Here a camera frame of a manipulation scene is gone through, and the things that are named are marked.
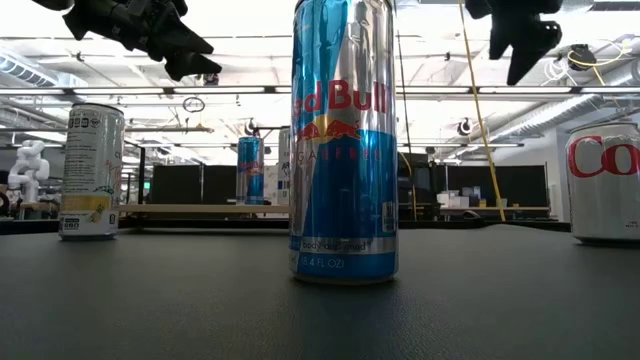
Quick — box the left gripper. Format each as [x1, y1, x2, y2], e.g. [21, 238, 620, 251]
[60, 0, 224, 83]

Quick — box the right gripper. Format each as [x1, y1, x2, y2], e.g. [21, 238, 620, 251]
[463, 0, 565, 87]

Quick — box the blue silver Red Bull can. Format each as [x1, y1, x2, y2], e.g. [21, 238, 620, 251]
[288, 0, 401, 286]
[235, 135, 266, 206]

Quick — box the white Celsius Tropical Vibe can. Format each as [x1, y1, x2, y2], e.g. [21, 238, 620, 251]
[57, 101, 126, 241]

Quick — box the white Celsius Arctic Vibe can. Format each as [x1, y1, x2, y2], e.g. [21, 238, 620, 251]
[276, 126, 293, 205]

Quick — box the silver Diet Coke can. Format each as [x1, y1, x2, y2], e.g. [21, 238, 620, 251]
[564, 120, 640, 246]

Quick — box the wooden shelf board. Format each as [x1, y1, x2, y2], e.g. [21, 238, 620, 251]
[118, 202, 292, 215]

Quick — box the wooden workbench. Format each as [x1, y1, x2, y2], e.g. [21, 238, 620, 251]
[438, 204, 551, 219]

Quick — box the black table mat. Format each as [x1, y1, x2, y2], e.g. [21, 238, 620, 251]
[0, 222, 640, 360]

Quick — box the yellow hanging cable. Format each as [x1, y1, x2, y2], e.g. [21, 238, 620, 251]
[457, 0, 507, 222]

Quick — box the black partition wall panel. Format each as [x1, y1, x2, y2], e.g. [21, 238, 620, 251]
[433, 163, 549, 207]
[149, 163, 239, 205]

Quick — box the black hanging cable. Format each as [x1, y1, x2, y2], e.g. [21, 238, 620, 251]
[394, 29, 419, 222]

